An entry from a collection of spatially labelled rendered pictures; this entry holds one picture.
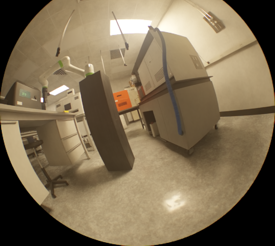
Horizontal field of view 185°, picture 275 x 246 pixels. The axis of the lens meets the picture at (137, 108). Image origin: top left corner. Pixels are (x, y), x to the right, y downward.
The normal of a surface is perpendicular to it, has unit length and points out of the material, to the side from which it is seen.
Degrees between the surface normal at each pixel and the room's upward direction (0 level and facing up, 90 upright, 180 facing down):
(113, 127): 90
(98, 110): 90
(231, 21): 90
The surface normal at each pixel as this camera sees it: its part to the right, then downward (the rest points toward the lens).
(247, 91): -0.93, 0.29
